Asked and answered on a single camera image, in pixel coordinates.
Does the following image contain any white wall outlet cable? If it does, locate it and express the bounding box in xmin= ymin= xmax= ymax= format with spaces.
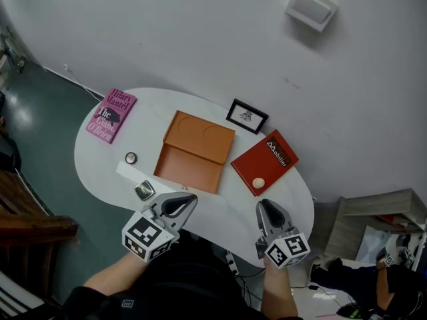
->
xmin=64 ymin=64 xmax=105 ymax=100

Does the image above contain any pink book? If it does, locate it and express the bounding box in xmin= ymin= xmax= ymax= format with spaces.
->
xmin=85 ymin=87 xmax=137 ymax=145

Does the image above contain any white curved table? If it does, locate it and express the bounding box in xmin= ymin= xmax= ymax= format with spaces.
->
xmin=73 ymin=88 xmax=316 ymax=269

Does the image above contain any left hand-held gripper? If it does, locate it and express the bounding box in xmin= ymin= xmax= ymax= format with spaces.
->
xmin=121 ymin=193 xmax=198 ymax=263

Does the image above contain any red book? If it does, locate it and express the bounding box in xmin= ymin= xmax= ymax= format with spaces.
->
xmin=230 ymin=129 xmax=300 ymax=197

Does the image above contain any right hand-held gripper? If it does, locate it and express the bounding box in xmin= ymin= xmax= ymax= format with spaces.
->
xmin=255 ymin=199 xmax=312 ymax=269

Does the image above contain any black picture frame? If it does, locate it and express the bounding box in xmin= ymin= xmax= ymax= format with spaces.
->
xmin=226 ymin=98 xmax=270 ymax=135

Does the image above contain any orange leather tray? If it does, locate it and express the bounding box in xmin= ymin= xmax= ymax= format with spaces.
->
xmin=153 ymin=110 xmax=236 ymax=195

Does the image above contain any white paper sheet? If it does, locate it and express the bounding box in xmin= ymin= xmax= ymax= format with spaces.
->
xmin=355 ymin=225 xmax=391 ymax=263

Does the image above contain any grey wooden shelf unit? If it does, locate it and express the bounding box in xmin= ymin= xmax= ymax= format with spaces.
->
xmin=325 ymin=188 xmax=427 ymax=266

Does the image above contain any person's black shirt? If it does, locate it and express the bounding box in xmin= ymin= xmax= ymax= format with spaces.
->
xmin=61 ymin=228 xmax=268 ymax=320

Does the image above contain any person's right forearm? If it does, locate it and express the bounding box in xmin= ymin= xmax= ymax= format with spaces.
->
xmin=263 ymin=257 xmax=300 ymax=320

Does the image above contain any black floor cable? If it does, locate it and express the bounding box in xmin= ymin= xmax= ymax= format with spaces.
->
xmin=233 ymin=267 xmax=268 ymax=310

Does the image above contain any grey upright stand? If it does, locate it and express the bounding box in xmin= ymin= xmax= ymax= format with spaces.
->
xmin=0 ymin=28 xmax=26 ymax=79

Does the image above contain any brown wooden staircase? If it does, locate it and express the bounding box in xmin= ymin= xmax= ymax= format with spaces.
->
xmin=0 ymin=168 xmax=79 ymax=316

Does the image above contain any person's left forearm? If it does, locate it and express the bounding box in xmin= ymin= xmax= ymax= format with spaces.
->
xmin=83 ymin=251 xmax=148 ymax=291

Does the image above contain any small square dark box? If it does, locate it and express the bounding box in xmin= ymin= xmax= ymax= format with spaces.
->
xmin=133 ymin=180 xmax=155 ymax=202

